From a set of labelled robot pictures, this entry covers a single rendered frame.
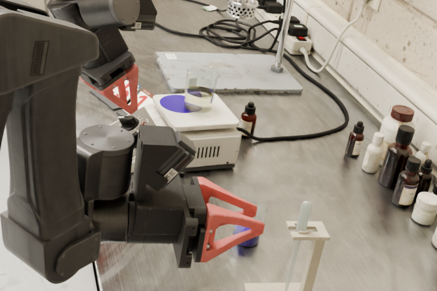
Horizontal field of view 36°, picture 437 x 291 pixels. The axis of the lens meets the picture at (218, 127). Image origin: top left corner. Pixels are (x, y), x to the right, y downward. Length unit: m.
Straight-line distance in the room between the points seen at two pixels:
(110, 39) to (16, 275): 0.34
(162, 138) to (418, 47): 0.81
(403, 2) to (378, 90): 0.19
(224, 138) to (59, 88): 0.55
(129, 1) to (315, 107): 0.63
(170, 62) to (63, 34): 0.97
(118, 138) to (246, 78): 0.81
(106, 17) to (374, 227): 0.52
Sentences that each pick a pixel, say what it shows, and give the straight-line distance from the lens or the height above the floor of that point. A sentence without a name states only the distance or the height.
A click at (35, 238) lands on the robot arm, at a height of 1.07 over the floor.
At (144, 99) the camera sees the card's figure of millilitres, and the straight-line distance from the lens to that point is 1.27.
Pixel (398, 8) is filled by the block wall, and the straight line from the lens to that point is 1.47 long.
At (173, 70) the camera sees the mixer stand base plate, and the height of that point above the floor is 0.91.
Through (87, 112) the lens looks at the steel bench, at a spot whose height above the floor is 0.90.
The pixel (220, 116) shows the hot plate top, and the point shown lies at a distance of 1.11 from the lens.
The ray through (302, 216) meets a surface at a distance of 0.79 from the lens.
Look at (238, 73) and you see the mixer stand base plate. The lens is 1.49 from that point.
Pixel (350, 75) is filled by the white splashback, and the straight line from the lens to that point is 1.54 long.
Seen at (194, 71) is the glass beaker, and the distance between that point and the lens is 1.12.
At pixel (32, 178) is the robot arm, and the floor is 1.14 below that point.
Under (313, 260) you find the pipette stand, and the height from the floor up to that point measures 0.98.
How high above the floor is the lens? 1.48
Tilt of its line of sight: 27 degrees down
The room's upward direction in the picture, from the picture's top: 9 degrees clockwise
